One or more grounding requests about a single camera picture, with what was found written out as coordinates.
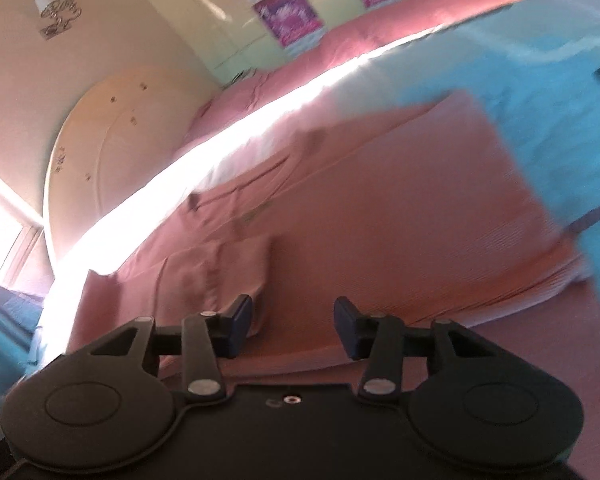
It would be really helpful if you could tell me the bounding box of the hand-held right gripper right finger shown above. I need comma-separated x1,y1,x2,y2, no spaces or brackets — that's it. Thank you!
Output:
333,296,518,406

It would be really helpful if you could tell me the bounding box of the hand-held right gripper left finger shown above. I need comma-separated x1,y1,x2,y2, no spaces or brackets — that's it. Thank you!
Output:
72,294,254,404

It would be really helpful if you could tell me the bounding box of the pink ribbed sweater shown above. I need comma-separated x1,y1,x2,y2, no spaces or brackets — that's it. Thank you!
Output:
82,89,600,386

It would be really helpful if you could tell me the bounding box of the cream rounded headboard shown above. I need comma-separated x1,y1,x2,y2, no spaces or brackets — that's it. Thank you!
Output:
42,65,221,267

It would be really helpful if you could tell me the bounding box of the bright window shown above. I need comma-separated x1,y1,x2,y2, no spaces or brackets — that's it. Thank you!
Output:
0,160,44,287

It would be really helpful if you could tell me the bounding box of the pink bedspread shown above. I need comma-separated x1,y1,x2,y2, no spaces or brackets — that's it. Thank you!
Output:
182,0,536,161

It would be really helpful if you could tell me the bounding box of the light blue bed sheet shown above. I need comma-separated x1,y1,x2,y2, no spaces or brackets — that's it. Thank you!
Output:
0,0,600,411

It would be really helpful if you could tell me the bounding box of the cream glossy wardrobe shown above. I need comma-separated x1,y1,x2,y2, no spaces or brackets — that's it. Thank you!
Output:
115,0,461,92

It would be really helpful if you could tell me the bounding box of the wall lamp with shades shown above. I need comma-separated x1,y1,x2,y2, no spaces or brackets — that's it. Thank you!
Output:
33,0,84,39

